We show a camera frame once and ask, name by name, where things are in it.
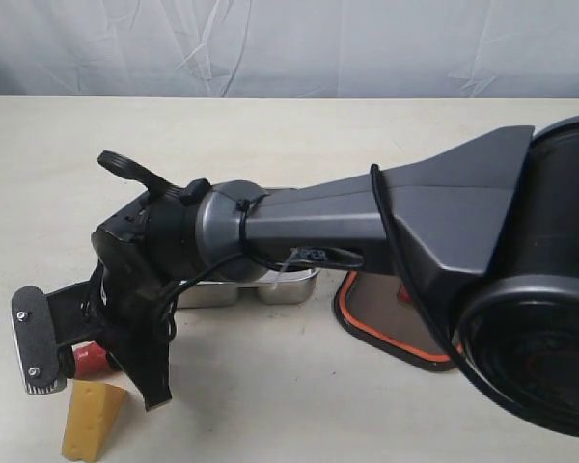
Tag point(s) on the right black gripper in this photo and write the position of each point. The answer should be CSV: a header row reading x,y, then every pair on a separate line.
x,y
145,253

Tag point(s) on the dark transparent lid orange valve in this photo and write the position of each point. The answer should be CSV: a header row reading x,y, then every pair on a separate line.
x,y
378,311

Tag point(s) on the yellow toy cheese wedge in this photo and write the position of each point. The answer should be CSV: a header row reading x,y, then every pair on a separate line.
x,y
93,410

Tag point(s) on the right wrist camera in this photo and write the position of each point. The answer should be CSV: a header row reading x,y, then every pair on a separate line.
x,y
34,338

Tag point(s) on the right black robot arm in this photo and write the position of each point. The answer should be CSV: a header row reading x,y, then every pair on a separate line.
x,y
485,238

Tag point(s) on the wrinkled blue-grey backdrop cloth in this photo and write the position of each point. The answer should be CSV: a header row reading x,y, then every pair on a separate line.
x,y
295,49

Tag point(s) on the red toy sausage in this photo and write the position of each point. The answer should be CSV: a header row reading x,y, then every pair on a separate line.
x,y
90,360

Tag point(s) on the steel two-compartment lunch box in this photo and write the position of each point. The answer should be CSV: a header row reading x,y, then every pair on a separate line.
x,y
273,288

